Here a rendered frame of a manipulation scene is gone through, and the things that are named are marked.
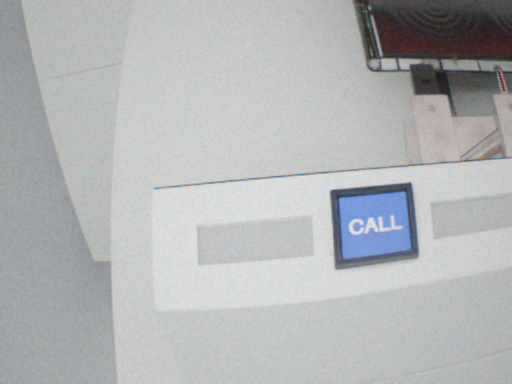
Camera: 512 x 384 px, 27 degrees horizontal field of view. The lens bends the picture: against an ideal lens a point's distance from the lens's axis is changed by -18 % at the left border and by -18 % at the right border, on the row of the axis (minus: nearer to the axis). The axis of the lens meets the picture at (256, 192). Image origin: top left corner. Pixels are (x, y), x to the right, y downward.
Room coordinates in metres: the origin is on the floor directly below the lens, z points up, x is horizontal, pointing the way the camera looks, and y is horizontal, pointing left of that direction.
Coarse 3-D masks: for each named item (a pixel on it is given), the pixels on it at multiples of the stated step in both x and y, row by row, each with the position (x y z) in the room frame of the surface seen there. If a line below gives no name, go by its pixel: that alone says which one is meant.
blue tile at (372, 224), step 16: (400, 192) 0.45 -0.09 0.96; (352, 208) 0.45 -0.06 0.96; (368, 208) 0.44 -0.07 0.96; (384, 208) 0.44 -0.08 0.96; (400, 208) 0.44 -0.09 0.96; (352, 224) 0.44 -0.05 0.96; (368, 224) 0.43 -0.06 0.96; (384, 224) 0.43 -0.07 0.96; (400, 224) 0.43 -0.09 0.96; (352, 240) 0.42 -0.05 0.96; (368, 240) 0.42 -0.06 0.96; (384, 240) 0.42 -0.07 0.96; (400, 240) 0.42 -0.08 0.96; (352, 256) 0.41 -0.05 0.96
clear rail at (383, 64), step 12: (384, 60) 0.62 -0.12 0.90; (396, 60) 0.62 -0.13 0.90; (408, 60) 0.62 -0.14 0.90; (420, 60) 0.62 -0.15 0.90; (432, 60) 0.62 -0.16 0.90; (444, 60) 0.62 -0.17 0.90; (468, 60) 0.62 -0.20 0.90; (480, 60) 0.61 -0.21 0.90; (492, 60) 0.61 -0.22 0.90; (504, 60) 0.61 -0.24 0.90; (384, 72) 0.62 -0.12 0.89; (456, 72) 0.61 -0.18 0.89; (468, 72) 0.61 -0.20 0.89; (480, 72) 0.61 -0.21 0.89; (492, 72) 0.61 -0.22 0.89; (504, 72) 0.60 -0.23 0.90
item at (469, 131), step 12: (408, 120) 0.58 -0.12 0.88; (456, 120) 0.57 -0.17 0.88; (468, 120) 0.57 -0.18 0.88; (480, 120) 0.57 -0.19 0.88; (492, 120) 0.56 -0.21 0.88; (408, 132) 0.56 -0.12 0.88; (456, 132) 0.56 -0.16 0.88; (468, 132) 0.56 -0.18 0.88; (480, 132) 0.55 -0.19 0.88; (408, 144) 0.55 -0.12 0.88; (468, 144) 0.54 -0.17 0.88; (492, 144) 0.54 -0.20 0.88; (408, 156) 0.55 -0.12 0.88; (480, 156) 0.53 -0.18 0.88; (492, 156) 0.53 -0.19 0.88
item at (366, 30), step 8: (352, 0) 0.70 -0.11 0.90; (360, 8) 0.69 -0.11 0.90; (368, 8) 0.69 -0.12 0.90; (360, 16) 0.68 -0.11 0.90; (368, 16) 0.68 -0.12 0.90; (360, 24) 0.67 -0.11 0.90; (368, 24) 0.67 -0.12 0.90; (360, 32) 0.66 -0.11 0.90; (368, 32) 0.66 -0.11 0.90; (368, 40) 0.65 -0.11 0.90; (376, 40) 0.65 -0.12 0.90; (368, 48) 0.64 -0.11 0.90; (376, 48) 0.64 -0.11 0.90; (368, 56) 0.63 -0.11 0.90
